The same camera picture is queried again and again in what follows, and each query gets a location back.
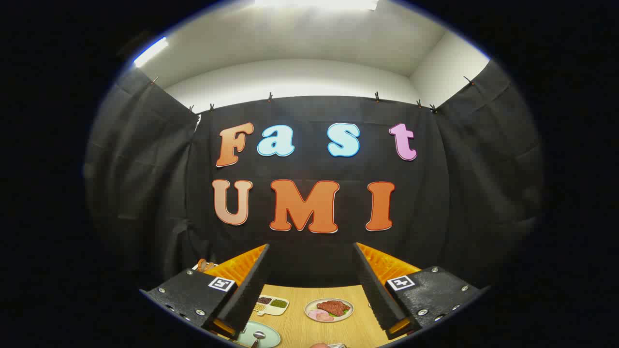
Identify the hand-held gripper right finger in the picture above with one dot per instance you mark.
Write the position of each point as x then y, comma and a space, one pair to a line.
375, 290

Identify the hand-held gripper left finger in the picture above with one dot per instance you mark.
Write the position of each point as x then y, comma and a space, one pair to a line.
249, 295

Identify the pile of dark beans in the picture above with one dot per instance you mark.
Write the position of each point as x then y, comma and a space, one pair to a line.
264, 300

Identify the pile of yellow beans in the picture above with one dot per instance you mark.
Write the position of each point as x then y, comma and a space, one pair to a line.
259, 307

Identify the pile of green beans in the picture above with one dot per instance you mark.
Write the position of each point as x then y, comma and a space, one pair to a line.
279, 303

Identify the white divided dish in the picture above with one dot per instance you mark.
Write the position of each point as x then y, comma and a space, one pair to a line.
276, 310

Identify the beige round food plate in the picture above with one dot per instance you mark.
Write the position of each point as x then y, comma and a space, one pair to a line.
346, 315

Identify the brown steak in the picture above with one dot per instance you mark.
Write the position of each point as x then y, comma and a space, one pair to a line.
333, 307

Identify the light blue round plate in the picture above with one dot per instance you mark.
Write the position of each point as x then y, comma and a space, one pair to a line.
272, 336

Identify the brown toast slice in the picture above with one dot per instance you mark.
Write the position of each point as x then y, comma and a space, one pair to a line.
206, 265

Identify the reddish pink ham slice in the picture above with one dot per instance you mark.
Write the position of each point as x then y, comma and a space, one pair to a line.
325, 317

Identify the pale pink ham slice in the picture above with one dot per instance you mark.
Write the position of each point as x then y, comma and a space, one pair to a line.
314, 314

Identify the black backdrop cloth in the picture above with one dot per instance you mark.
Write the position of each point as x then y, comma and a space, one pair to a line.
435, 193

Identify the long ceiling light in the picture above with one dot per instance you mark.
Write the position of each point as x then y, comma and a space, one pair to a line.
150, 51
314, 3

